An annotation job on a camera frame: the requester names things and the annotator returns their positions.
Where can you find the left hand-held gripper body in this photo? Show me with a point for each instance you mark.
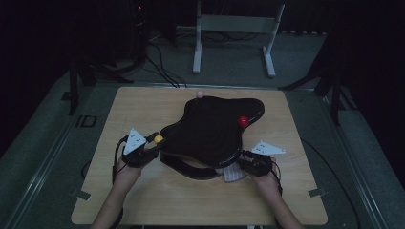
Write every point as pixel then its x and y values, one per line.
pixel 135 149

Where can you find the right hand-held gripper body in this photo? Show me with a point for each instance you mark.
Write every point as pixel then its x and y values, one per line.
pixel 261 165

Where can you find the yellow ball knob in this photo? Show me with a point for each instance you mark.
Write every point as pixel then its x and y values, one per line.
pixel 158 139

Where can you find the striped grey cloth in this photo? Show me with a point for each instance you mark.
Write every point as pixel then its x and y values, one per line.
pixel 234 175

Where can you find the black tray base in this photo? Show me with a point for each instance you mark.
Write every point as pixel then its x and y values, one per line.
pixel 187 170

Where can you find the black wavy tray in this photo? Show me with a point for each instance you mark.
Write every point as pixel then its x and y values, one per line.
pixel 210 130

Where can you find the pink ball knob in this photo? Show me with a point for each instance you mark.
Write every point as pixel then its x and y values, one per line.
pixel 200 94

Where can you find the person's right hand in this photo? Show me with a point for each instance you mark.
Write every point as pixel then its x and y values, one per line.
pixel 270 184

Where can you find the person's left hand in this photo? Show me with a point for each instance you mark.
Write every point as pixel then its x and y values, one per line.
pixel 127 176

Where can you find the red ball knob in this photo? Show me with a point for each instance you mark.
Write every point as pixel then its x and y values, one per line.
pixel 243 120

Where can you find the grey tape piece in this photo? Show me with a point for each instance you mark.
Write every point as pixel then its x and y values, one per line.
pixel 81 195
pixel 317 192

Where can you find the black metal stand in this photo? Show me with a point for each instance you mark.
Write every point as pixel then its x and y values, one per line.
pixel 335 105
pixel 73 92

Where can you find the dark device with red light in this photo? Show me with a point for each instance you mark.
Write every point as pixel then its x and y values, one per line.
pixel 139 19

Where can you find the white metal stand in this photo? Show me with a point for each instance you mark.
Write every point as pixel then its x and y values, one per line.
pixel 237 24

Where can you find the metal floor rail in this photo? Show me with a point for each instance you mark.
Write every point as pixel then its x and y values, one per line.
pixel 43 171
pixel 359 175

